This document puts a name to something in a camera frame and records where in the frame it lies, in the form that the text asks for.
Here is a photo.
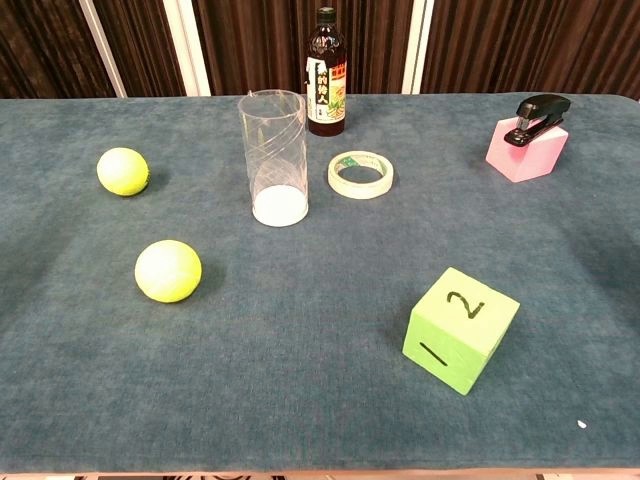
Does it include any pink foam block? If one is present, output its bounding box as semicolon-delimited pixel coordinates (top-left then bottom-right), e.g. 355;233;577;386
485;117;571;184

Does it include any clear plastic cylinder tube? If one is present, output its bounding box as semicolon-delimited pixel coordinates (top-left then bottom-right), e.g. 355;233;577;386
237;89;310;228

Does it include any beige masking tape roll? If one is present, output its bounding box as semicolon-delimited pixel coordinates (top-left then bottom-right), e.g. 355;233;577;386
327;149;395;201

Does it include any dark glass bottle with label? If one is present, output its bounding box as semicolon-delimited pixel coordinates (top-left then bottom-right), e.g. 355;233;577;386
305;6;348;137

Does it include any dark brown curtain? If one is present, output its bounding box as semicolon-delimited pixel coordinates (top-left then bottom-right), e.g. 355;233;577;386
0;0;640;100

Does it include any green numbered foam cube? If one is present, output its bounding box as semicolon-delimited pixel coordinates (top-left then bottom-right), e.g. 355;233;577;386
401;266;521;397

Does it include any thin grey frame post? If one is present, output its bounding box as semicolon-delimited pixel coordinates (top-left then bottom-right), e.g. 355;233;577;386
78;0;128;99

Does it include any yellow-green tennis ball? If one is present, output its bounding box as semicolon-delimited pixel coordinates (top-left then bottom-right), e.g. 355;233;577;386
96;146;151;197
134;239;203;304

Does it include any wide white frame post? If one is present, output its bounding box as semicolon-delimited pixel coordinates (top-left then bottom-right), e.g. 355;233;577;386
162;0;212;97
401;0;435;95

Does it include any black stapler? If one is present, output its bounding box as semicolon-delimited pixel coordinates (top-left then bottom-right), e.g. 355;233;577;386
502;93;572;148

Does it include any blue table cloth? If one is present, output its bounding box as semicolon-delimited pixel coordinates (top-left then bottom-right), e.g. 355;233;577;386
0;92;640;474

